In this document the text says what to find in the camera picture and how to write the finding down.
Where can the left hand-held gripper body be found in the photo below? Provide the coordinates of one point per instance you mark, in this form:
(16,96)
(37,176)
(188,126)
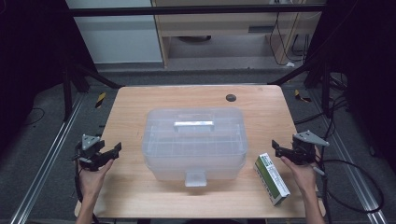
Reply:
(90,155)

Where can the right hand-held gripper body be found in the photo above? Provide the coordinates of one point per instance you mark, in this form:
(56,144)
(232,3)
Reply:
(303,152)

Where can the green and white carton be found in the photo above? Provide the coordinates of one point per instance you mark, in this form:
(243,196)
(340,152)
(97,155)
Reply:
(271,179)

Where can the clear plastic storage box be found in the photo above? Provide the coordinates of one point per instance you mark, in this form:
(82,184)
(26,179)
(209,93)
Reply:
(194,146)

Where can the person's right hand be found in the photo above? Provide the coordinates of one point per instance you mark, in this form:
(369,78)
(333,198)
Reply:
(305,177)

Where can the person's left hand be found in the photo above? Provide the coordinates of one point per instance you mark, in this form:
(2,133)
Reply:
(91,182)

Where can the yellow black tape strip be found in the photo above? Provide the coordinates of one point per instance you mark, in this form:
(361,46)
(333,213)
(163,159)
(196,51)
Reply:
(100,100)
(301,97)

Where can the black metal stand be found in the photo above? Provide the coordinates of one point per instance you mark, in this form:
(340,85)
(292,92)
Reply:
(67,93)
(326,93)

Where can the dark round table grommet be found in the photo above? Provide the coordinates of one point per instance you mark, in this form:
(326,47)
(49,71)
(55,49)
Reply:
(231,98)

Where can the white cabinet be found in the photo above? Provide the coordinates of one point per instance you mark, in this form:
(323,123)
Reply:
(118,40)

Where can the black curtain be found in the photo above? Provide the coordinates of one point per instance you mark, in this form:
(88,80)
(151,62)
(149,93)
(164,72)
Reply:
(31,46)
(367,46)

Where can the light wooden desk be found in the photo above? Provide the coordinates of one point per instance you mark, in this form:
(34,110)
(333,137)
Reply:
(218,23)

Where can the black horizontal bar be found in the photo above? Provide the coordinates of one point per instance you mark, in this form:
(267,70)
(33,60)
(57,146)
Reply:
(186,10)

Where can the aluminium floor rail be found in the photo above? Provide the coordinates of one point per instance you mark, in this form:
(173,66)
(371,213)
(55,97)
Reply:
(46,161)
(351,174)

